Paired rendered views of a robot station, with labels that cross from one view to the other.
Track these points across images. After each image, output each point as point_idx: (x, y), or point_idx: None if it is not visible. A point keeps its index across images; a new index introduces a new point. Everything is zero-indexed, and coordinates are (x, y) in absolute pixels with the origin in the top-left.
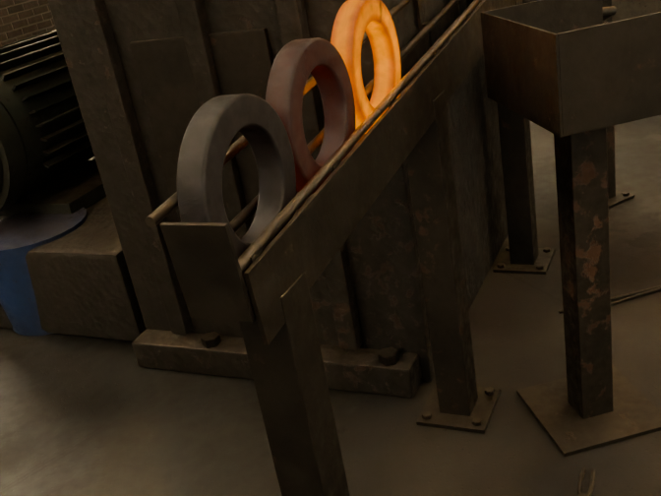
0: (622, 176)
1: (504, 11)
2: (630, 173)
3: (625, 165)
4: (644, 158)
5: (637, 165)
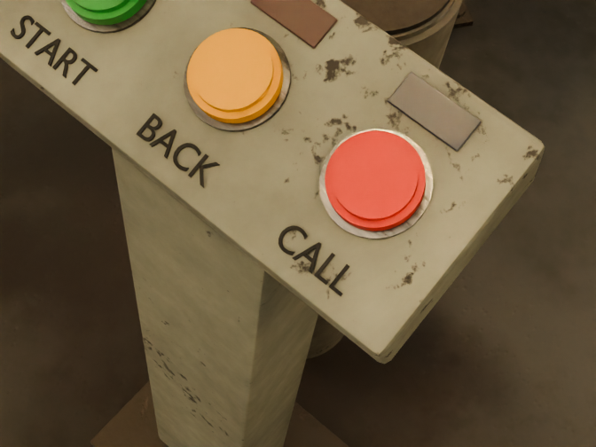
0: (512, 91)
1: None
2: (519, 113)
3: (576, 136)
4: (595, 194)
5: (558, 154)
